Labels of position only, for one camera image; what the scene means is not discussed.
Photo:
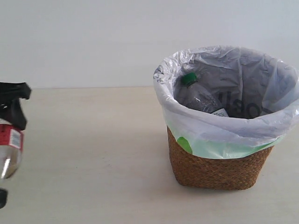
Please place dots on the white plastic bin liner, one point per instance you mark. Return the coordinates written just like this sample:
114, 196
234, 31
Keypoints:
260, 94

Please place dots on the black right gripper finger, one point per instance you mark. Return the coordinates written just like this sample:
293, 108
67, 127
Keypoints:
15, 115

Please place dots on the woven brown waste basket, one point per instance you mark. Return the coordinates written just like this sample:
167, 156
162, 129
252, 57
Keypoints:
230, 174

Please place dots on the red label clear bottle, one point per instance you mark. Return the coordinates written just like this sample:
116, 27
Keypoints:
11, 149

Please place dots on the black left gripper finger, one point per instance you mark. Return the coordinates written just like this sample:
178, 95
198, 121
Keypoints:
20, 90

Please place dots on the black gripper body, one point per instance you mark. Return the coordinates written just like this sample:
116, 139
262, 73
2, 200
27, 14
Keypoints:
5, 99

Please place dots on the green label water bottle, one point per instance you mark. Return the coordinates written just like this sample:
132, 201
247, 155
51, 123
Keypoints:
194, 95

